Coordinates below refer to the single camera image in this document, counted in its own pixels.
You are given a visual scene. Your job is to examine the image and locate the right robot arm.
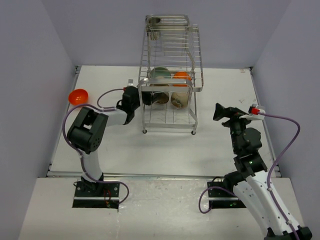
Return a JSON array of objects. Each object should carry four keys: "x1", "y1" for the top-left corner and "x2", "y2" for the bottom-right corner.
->
[{"x1": 213, "y1": 103, "x2": 313, "y2": 240}]

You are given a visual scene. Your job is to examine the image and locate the orange bowl on table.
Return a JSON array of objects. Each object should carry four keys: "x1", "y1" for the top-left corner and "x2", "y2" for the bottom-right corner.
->
[{"x1": 68, "y1": 88, "x2": 89, "y2": 106}]

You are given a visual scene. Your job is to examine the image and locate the green bowl in rack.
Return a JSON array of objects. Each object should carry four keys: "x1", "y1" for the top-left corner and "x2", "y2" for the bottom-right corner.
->
[{"x1": 149, "y1": 66, "x2": 171, "y2": 79}]

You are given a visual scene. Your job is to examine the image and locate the orange bowl in rack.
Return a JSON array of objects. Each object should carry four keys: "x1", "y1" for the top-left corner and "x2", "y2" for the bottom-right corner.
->
[{"x1": 173, "y1": 71, "x2": 192, "y2": 87}]

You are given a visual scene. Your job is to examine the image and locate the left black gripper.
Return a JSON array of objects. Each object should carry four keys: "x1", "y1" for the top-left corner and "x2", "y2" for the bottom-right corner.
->
[{"x1": 131, "y1": 85, "x2": 162, "y2": 111}]

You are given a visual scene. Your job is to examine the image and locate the metal two-tier dish rack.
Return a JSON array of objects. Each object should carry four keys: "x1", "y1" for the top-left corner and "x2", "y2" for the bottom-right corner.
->
[{"x1": 137, "y1": 14, "x2": 204, "y2": 135}]

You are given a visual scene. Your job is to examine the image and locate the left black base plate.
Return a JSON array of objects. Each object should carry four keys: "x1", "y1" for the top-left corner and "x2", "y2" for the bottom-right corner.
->
[{"x1": 72, "y1": 181, "x2": 120, "y2": 210}]

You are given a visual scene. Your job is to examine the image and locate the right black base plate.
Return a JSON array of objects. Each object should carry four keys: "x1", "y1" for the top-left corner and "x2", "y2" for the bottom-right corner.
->
[{"x1": 207, "y1": 177, "x2": 246, "y2": 209}]

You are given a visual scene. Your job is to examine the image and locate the cream beige bowl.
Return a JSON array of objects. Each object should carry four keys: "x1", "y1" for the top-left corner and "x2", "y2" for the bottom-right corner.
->
[{"x1": 149, "y1": 76, "x2": 170, "y2": 87}]

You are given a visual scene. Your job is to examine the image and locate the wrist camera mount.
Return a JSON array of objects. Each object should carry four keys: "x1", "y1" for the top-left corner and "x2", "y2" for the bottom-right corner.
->
[
  {"x1": 127, "y1": 79, "x2": 134, "y2": 86},
  {"x1": 239, "y1": 104, "x2": 266, "y2": 121}
]

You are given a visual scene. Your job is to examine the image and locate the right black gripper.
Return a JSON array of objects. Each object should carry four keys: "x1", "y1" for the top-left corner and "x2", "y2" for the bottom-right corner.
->
[{"x1": 213, "y1": 103, "x2": 256, "y2": 153}]

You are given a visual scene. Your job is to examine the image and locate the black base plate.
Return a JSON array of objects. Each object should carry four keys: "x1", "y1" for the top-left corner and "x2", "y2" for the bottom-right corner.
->
[
  {"x1": 72, "y1": 181, "x2": 120, "y2": 210},
  {"x1": 207, "y1": 177, "x2": 246, "y2": 209}
]

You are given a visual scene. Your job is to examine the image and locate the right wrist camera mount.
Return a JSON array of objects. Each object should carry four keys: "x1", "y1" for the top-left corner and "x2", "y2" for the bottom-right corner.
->
[{"x1": 239, "y1": 104, "x2": 266, "y2": 121}]

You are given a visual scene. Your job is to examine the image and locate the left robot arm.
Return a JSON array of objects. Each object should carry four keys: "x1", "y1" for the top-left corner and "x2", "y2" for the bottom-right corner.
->
[{"x1": 62, "y1": 86, "x2": 159, "y2": 197}]

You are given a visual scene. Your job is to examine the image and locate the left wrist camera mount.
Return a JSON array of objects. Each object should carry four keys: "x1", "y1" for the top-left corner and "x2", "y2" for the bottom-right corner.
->
[{"x1": 127, "y1": 79, "x2": 134, "y2": 86}]

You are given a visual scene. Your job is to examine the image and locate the metal utensil cup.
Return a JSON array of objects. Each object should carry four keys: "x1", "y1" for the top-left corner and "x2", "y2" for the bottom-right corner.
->
[{"x1": 147, "y1": 17, "x2": 161, "y2": 41}]

